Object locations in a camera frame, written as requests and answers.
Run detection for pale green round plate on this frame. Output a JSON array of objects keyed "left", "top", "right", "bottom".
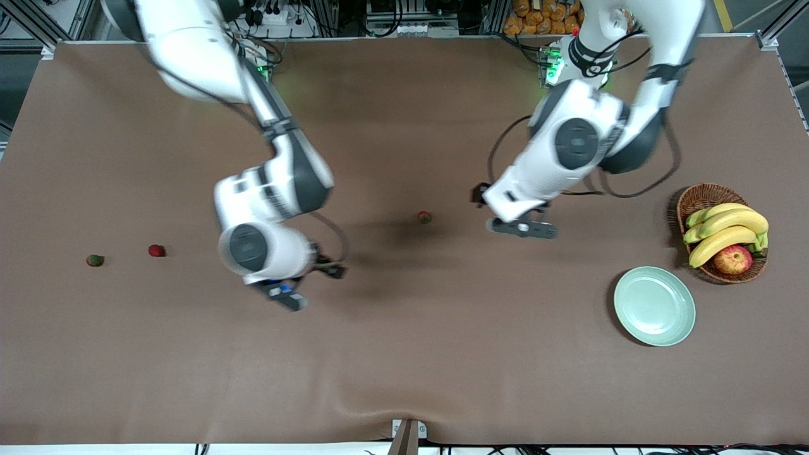
[{"left": 614, "top": 266, "right": 696, "bottom": 348}]

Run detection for brown table mat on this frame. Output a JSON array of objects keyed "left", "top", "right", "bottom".
[{"left": 0, "top": 35, "right": 809, "bottom": 446}]

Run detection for brown wicker basket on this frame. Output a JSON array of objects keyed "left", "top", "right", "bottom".
[{"left": 676, "top": 183, "right": 769, "bottom": 284}]

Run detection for yellow banana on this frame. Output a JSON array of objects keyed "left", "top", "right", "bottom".
[
  {"left": 686, "top": 203, "right": 753, "bottom": 229},
  {"left": 688, "top": 226, "right": 758, "bottom": 269},
  {"left": 683, "top": 209, "right": 770, "bottom": 245}
]

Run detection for orange bread rolls pile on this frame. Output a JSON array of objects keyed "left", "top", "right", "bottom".
[{"left": 504, "top": 0, "right": 582, "bottom": 36}]

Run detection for red yellow apple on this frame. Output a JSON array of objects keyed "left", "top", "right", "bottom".
[{"left": 714, "top": 245, "right": 753, "bottom": 275}]

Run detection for white power strip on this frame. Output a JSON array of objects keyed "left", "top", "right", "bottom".
[{"left": 256, "top": 3, "right": 313, "bottom": 31}]

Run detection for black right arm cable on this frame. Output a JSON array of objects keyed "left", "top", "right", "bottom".
[{"left": 308, "top": 212, "right": 350, "bottom": 263}]

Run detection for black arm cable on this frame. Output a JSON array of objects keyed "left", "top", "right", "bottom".
[
  {"left": 308, "top": 212, "right": 350, "bottom": 263},
  {"left": 487, "top": 38, "right": 683, "bottom": 200}
]

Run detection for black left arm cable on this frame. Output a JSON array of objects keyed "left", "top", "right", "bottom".
[{"left": 487, "top": 38, "right": 683, "bottom": 200}]

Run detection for aluminium frame strut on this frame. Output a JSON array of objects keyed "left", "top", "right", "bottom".
[
  {"left": 6, "top": 0, "right": 58, "bottom": 51},
  {"left": 755, "top": 0, "right": 800, "bottom": 51}
]

